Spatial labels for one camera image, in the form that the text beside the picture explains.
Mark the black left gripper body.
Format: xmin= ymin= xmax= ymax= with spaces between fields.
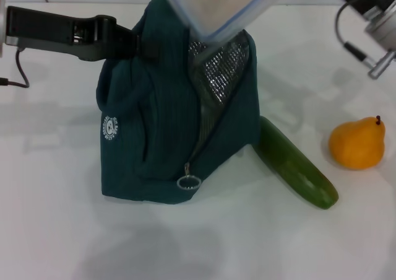
xmin=6 ymin=6 xmax=120 ymax=63

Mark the dark teal insulated lunch bag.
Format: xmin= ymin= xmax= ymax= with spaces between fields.
xmin=96 ymin=0 xmax=259 ymax=206

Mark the clear food container blue seal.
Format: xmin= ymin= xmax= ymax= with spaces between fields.
xmin=163 ymin=0 xmax=287 ymax=42

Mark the orange pear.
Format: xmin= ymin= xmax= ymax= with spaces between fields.
xmin=327 ymin=115 xmax=386 ymax=171

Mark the green cucumber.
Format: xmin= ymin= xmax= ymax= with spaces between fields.
xmin=253 ymin=116 xmax=340 ymax=211

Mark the left gripper grey cable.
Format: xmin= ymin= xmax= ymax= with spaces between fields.
xmin=0 ymin=46 xmax=30 ymax=89

